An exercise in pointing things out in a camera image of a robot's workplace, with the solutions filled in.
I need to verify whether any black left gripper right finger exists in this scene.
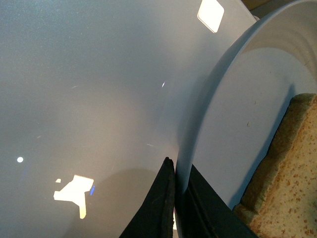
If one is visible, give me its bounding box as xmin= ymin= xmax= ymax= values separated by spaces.
xmin=175 ymin=166 xmax=257 ymax=238

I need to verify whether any light blue round plate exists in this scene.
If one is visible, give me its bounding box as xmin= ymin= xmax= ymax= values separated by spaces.
xmin=176 ymin=0 xmax=317 ymax=208

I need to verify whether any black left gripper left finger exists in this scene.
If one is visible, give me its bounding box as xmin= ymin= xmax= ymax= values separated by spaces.
xmin=120 ymin=157 xmax=175 ymax=238

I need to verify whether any slice of brown bread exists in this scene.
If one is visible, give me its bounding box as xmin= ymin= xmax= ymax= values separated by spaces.
xmin=233 ymin=93 xmax=317 ymax=238

